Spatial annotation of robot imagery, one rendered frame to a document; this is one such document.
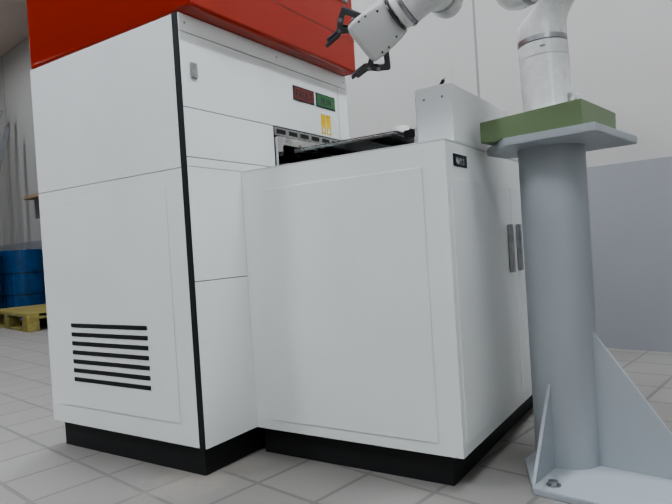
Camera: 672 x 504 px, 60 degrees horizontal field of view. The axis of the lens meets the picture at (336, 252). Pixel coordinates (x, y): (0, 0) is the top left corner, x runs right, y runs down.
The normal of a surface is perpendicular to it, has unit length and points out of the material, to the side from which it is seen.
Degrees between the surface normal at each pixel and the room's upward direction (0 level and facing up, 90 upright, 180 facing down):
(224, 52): 90
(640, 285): 90
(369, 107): 90
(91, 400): 90
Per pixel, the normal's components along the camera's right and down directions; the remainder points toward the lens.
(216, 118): 0.84, -0.05
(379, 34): -0.14, 0.61
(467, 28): -0.67, 0.05
